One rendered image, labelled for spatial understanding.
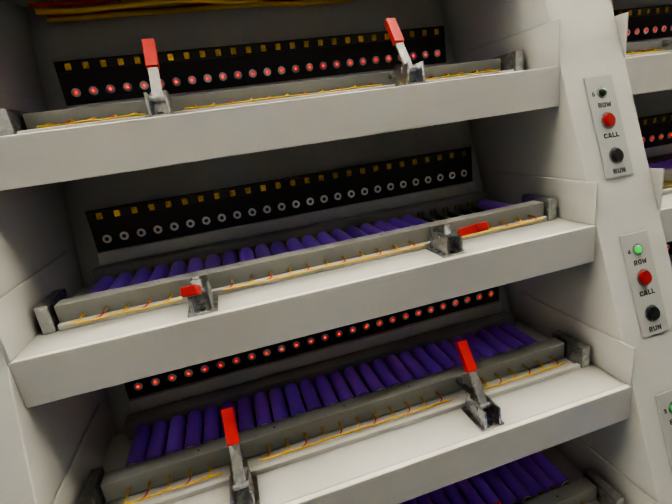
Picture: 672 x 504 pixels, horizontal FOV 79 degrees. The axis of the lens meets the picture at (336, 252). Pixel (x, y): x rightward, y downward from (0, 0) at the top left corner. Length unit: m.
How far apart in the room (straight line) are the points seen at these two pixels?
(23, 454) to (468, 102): 0.54
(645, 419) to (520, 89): 0.41
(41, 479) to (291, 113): 0.40
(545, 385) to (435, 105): 0.36
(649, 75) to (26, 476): 0.79
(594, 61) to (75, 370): 0.64
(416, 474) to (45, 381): 0.36
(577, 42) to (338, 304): 0.42
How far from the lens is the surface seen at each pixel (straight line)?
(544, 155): 0.61
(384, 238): 0.47
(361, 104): 0.45
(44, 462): 0.48
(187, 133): 0.43
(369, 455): 0.48
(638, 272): 0.60
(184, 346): 0.41
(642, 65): 0.68
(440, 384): 0.53
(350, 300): 0.42
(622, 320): 0.59
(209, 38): 0.69
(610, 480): 0.71
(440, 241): 0.46
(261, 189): 0.57
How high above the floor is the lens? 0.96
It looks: 1 degrees up
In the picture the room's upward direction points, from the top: 12 degrees counter-clockwise
